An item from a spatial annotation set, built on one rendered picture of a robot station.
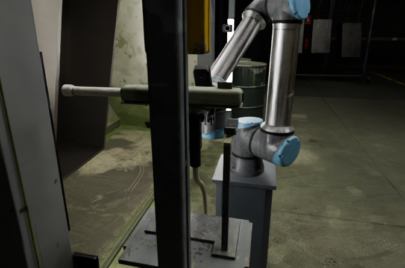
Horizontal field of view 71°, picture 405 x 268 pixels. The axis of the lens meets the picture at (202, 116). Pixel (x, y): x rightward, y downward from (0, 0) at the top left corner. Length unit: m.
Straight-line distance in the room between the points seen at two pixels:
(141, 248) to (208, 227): 0.19
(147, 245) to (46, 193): 0.38
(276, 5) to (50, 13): 1.03
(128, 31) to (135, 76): 0.57
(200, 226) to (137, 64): 3.12
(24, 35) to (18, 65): 0.08
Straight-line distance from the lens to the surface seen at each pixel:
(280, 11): 1.22
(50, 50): 1.60
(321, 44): 8.36
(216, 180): 1.41
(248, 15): 1.28
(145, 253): 0.81
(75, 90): 0.84
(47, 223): 1.07
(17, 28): 0.92
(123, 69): 3.90
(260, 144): 1.31
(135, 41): 3.78
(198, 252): 0.81
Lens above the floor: 1.33
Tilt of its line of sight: 17 degrees down
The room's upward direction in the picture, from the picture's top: straight up
